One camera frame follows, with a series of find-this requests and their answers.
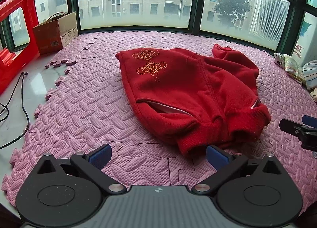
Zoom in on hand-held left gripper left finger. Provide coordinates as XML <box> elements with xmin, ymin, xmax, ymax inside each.
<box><xmin>37</xmin><ymin>144</ymin><xmax>127</xmax><ymax>194</ymax></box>

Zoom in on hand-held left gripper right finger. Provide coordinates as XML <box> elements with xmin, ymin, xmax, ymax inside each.
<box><xmin>192</xmin><ymin>145</ymin><xmax>282</xmax><ymax>195</ymax></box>

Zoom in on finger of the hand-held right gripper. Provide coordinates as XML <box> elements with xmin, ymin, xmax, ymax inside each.
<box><xmin>279</xmin><ymin>118</ymin><xmax>317</xmax><ymax>152</ymax></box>
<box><xmin>302</xmin><ymin>115</ymin><xmax>317</xmax><ymax>129</ymax></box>

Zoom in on red hooded sweatshirt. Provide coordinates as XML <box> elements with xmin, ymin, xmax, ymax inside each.
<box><xmin>116</xmin><ymin>44</ymin><xmax>271</xmax><ymax>157</ymax></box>

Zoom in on blue striped cloth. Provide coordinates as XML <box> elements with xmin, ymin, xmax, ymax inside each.
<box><xmin>302</xmin><ymin>60</ymin><xmax>317</xmax><ymax>91</ymax></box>

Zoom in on pink foam floor mat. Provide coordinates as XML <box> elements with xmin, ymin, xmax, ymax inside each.
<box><xmin>1</xmin><ymin>31</ymin><xmax>317</xmax><ymax>218</ymax></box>

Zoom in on white sign red characters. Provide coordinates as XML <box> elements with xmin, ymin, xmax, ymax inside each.
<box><xmin>292</xmin><ymin>20</ymin><xmax>313</xmax><ymax>68</ymax></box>

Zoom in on white outdoor air conditioner unit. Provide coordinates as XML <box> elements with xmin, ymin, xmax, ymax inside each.
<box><xmin>250</xmin><ymin>0</ymin><xmax>290</xmax><ymax>45</ymax></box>

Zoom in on brown cardboard box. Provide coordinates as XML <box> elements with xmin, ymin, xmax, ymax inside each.
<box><xmin>33</xmin><ymin>11</ymin><xmax>79</xmax><ymax>55</ymax></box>

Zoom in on red plastic stool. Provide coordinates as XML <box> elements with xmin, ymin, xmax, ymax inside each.
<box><xmin>0</xmin><ymin>0</ymin><xmax>45</xmax><ymax>95</ymax></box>

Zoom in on green tree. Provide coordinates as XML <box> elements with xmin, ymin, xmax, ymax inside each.
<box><xmin>213</xmin><ymin>0</ymin><xmax>252</xmax><ymax>28</ymax></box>

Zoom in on black power cable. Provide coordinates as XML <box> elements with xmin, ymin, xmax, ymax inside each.
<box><xmin>0</xmin><ymin>71</ymin><xmax>30</xmax><ymax>149</ymax></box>

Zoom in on tan bag handles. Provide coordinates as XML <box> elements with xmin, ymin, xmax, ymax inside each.
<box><xmin>44</xmin><ymin>11</ymin><xmax>66</xmax><ymax>23</ymax></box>

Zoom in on dark green window frame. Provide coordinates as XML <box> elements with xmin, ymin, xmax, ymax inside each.
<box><xmin>0</xmin><ymin>0</ymin><xmax>317</xmax><ymax>54</ymax></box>

